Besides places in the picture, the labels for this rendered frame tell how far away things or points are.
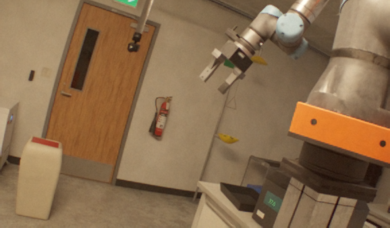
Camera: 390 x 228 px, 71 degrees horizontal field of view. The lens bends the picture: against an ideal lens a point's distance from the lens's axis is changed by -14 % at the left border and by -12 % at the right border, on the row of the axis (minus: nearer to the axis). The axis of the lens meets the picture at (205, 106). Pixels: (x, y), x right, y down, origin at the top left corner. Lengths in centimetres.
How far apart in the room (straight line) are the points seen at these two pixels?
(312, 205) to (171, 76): 356
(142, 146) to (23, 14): 222
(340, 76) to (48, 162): 251
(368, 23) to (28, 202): 280
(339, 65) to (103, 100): 359
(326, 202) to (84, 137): 357
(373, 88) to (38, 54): 367
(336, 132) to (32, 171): 256
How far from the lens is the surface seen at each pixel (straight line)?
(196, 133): 431
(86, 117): 394
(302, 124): 43
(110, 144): 405
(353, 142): 43
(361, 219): 178
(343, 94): 45
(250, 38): 100
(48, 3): 391
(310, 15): 89
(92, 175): 415
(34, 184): 283
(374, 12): 49
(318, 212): 64
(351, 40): 48
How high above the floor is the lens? 147
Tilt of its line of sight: 2 degrees down
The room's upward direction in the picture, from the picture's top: 17 degrees clockwise
